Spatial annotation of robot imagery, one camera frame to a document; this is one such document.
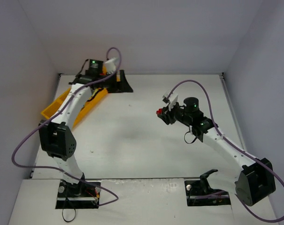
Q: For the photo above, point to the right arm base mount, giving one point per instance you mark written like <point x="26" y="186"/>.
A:
<point x="199" y="193"/>

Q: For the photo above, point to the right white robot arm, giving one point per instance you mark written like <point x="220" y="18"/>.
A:
<point x="248" y="178"/>

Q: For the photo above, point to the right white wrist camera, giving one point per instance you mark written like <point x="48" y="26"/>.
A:
<point x="170" y="99"/>

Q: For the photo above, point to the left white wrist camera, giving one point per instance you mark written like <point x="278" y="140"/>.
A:
<point x="111" y="65"/>

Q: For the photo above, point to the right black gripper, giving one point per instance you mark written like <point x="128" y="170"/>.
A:
<point x="168" y="114"/>

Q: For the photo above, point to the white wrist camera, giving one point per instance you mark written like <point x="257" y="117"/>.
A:
<point x="170" y="99"/>
<point x="111" y="65"/>

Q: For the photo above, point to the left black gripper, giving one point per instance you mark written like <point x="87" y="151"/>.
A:
<point x="118" y="82"/>

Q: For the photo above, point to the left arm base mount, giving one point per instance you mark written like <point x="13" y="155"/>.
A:
<point x="78" y="196"/>

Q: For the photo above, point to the red and green brick stack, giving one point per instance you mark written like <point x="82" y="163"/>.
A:
<point x="159" y="111"/>

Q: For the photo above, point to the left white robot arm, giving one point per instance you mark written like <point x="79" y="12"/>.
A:
<point x="55" y="134"/>

